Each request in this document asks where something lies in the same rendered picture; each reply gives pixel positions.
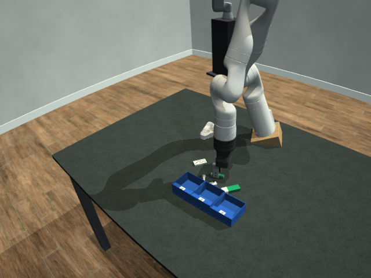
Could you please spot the white domino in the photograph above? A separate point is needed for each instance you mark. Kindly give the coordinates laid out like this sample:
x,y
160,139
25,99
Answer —
x,y
199,162

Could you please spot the blue three-compartment bin rack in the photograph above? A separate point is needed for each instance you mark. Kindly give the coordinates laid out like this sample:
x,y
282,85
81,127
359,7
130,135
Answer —
x,y
209,198

